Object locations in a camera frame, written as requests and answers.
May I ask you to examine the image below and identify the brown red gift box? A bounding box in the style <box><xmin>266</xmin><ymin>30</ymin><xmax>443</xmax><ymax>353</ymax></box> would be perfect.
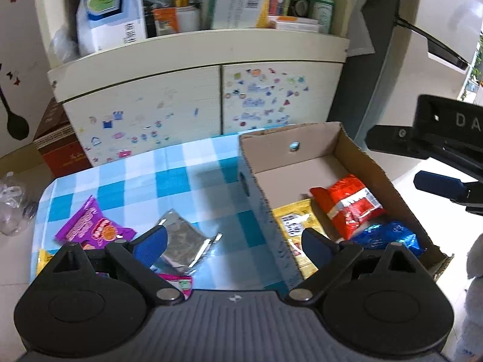
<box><xmin>34</xmin><ymin>97</ymin><xmax>92</xmax><ymax>178</ymax></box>

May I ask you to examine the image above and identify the clear plastic bag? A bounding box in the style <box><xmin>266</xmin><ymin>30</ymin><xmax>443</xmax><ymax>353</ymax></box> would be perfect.
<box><xmin>0</xmin><ymin>172</ymin><xmax>38</xmax><ymax>236</ymax></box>

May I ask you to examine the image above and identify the white jar gold lid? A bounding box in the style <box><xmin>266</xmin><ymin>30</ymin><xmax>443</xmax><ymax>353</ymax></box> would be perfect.
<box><xmin>174</xmin><ymin>0</ymin><xmax>200</xmax><ymax>33</ymax></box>

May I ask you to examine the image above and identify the white gloved right hand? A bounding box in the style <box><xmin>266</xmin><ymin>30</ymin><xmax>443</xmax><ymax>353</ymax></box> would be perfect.
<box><xmin>453</xmin><ymin>234</ymin><xmax>483</xmax><ymax>361</ymax></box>

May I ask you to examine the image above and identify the cream refrigerator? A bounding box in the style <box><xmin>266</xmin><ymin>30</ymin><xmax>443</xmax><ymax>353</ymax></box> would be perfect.
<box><xmin>326</xmin><ymin>0</ymin><xmax>483</xmax><ymax>182</ymax></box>

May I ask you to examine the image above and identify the blue foil snack bag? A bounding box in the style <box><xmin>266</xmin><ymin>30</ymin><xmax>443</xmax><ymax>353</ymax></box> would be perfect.
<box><xmin>351</xmin><ymin>221</ymin><xmax>426</xmax><ymax>257</ymax></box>

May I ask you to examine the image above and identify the white barcode box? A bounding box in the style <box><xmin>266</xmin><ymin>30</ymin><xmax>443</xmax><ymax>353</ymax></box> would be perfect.
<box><xmin>200</xmin><ymin>0</ymin><xmax>268</xmax><ymax>30</ymax></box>

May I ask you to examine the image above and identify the white blue carton box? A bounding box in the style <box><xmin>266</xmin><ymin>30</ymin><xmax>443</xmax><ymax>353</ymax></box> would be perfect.
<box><xmin>76</xmin><ymin>0</ymin><xmax>147</xmax><ymax>56</ymax></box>

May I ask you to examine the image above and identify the cream sticker-covered cabinet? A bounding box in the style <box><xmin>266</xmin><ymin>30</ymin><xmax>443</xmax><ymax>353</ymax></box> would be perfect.
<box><xmin>34</xmin><ymin>0</ymin><xmax>356</xmax><ymax>166</ymax></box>

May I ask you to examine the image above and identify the orange small packet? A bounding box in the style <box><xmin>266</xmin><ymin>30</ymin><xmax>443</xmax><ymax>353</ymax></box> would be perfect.
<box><xmin>152</xmin><ymin>8</ymin><xmax>178</xmax><ymax>36</ymax></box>

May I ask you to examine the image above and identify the silver foil snack packet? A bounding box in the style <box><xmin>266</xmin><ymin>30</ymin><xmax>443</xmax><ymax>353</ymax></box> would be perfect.
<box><xmin>150</xmin><ymin>209</ymin><xmax>223</xmax><ymax>275</ymax></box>

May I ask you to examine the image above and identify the cardboard milk box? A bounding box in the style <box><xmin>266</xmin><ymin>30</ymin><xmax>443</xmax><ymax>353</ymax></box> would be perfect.
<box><xmin>238</xmin><ymin>122</ymin><xmax>452</xmax><ymax>289</ymax></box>

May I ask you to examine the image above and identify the yellow waffle packet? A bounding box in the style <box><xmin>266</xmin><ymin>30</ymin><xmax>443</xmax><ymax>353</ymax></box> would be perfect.
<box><xmin>36</xmin><ymin>249</ymin><xmax>56</xmax><ymax>275</ymax></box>
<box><xmin>273</xmin><ymin>198</ymin><xmax>328</xmax><ymax>279</ymax></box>

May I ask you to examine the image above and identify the red noodle snack packet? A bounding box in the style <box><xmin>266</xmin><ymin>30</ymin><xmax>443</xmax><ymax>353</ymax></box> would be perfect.
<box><xmin>309</xmin><ymin>174</ymin><xmax>386</xmax><ymax>240</ymax></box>

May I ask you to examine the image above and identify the blue white checkered tablecloth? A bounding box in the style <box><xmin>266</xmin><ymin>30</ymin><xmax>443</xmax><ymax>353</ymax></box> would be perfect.
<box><xmin>30</xmin><ymin>135</ymin><xmax>290</xmax><ymax>293</ymax></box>

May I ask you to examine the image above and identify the pink white snack packet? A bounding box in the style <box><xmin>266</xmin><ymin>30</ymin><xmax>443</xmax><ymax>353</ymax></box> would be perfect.
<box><xmin>158</xmin><ymin>273</ymin><xmax>193</xmax><ymax>299</ymax></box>

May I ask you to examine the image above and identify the green glass bottle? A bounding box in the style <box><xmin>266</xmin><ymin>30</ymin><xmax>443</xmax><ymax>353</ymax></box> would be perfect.
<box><xmin>309</xmin><ymin>0</ymin><xmax>335</xmax><ymax>34</ymax></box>

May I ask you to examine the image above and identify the purple cartoon snack packet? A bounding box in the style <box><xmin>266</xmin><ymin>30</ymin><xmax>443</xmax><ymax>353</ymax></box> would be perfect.
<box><xmin>55</xmin><ymin>196</ymin><xmax>136</xmax><ymax>250</ymax></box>

